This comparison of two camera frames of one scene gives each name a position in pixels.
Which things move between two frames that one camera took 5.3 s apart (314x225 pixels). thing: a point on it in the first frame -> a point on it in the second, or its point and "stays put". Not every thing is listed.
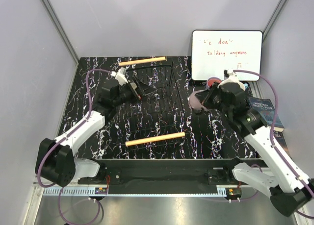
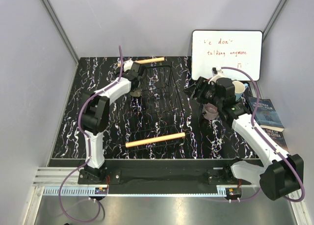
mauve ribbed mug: [195, 103] -> [210, 111]
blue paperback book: [267, 112] stays put
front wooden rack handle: [155, 138] stays put
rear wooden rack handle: [142, 61] stays put
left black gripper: [145, 89] -> [141, 81]
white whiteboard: [214, 51] stays put
